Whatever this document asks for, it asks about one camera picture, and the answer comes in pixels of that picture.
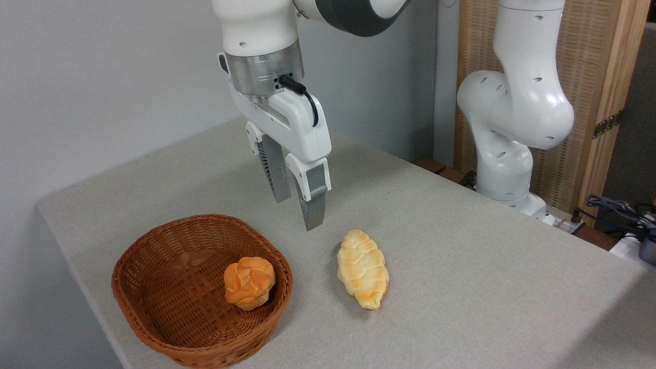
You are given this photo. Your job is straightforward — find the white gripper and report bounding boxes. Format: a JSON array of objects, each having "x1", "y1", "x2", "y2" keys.
[{"x1": 217, "y1": 52, "x2": 333, "y2": 232}]

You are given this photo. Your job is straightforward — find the bundle of dark cables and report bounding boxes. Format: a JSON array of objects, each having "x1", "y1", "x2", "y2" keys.
[{"x1": 586, "y1": 194, "x2": 656, "y2": 241}]

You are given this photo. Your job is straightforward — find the long braided bread loaf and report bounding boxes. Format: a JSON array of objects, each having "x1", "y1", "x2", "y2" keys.
[{"x1": 337, "y1": 229, "x2": 390, "y2": 311}]

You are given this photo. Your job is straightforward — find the black metal screen hinge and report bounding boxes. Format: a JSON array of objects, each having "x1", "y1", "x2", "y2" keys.
[{"x1": 593, "y1": 109, "x2": 625, "y2": 139}]

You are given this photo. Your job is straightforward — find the brown wicker basket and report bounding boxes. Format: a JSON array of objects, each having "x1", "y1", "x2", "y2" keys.
[{"x1": 111, "y1": 214, "x2": 294, "y2": 368}]

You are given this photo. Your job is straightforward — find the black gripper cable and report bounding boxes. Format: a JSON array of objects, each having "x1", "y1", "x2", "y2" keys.
[{"x1": 278, "y1": 75, "x2": 319, "y2": 128}]

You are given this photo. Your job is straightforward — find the brown wooden base board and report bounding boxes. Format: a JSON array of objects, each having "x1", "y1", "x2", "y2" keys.
[{"x1": 414, "y1": 157, "x2": 622, "y2": 252}]

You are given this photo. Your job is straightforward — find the white box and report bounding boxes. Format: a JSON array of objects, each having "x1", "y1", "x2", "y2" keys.
[{"x1": 609, "y1": 232, "x2": 656, "y2": 272}]

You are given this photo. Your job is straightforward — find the round orange bread roll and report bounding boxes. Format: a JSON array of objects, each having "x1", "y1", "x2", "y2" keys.
[{"x1": 223, "y1": 256, "x2": 276, "y2": 311}]

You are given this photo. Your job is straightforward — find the wooden rattan folding screen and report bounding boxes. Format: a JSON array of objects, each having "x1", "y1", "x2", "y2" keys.
[{"x1": 454, "y1": 0, "x2": 651, "y2": 228}]

